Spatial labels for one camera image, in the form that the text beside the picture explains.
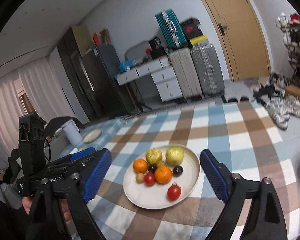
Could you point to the person's left hand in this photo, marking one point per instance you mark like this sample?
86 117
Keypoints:
65 212

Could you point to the wooden shoe rack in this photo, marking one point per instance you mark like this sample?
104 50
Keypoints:
297 45

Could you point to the grey refrigerator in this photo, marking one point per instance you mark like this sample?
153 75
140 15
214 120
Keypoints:
112 80

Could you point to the yellow-green guava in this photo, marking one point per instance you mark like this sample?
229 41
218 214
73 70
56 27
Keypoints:
175 155
154 156

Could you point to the dark tall cabinet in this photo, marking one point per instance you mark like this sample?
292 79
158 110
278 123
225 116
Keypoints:
77 80

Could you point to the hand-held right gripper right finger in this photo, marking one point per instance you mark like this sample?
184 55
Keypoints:
213 177

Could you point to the cream round plate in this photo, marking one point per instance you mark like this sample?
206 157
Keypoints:
187 180

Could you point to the white curtain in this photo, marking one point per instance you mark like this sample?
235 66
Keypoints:
15 120

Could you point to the white desk with drawers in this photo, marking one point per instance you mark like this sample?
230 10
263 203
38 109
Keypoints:
165 82

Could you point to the teal suitcase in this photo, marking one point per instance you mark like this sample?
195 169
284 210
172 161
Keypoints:
171 28

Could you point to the black bag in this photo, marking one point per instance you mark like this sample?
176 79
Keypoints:
55 125

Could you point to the tall cardboard box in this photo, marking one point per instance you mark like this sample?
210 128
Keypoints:
82 38

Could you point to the light blue checked cloth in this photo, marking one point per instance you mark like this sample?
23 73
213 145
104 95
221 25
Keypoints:
107 130

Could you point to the person's left forearm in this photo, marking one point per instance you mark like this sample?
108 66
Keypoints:
7 225

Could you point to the white cup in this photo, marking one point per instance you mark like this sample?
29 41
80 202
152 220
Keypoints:
72 131

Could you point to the small orange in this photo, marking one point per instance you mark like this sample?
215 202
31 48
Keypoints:
140 165

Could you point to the yellow box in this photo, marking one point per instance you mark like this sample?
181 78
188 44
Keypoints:
198 40

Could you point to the arched mirror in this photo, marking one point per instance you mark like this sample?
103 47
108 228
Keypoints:
137 50

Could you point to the black box with red print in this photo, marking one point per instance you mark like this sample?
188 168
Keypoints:
192 28

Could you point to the silver suitcase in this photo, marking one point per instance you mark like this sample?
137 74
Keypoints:
208 70

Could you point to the dark purple plum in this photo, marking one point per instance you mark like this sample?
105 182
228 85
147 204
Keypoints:
152 169
177 170

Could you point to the wooden door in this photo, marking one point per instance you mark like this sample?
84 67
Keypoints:
240 30

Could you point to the pile of shoes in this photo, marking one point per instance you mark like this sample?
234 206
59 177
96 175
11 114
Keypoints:
280 105

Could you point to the blue brown checked tablecloth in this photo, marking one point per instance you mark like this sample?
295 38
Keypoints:
240 130

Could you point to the red tomato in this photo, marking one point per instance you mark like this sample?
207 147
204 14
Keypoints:
174 192
149 179

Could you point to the black desktop box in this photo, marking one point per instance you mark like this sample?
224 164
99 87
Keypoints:
157 47

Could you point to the beige suitcase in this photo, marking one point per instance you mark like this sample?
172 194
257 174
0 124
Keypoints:
186 75

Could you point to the large orange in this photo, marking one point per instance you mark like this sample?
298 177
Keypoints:
163 175

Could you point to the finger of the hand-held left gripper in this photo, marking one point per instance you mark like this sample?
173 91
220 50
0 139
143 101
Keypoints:
83 153
70 167

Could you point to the blue plastic bag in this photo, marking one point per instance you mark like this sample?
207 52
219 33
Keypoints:
127 65

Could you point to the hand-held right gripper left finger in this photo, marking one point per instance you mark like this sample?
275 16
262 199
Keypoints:
97 177

